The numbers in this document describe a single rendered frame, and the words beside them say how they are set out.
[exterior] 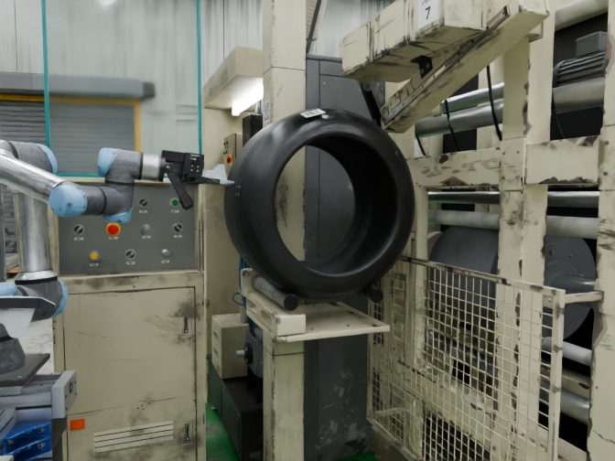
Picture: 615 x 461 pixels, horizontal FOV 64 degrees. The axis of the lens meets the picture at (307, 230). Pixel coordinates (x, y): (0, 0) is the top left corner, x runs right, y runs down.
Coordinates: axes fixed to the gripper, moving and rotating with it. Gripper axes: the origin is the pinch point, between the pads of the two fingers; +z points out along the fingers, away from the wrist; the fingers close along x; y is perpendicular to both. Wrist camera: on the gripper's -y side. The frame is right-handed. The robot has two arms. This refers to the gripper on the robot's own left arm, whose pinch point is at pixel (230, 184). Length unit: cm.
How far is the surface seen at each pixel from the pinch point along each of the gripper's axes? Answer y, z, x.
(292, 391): -72, 36, 28
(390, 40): 48, 42, -10
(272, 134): 14.9, 8.6, -8.8
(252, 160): 6.8, 3.7, -8.5
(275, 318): -37.0, 14.9, -8.7
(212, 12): 406, 118, 908
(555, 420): -48, 67, -59
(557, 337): -29, 65, -59
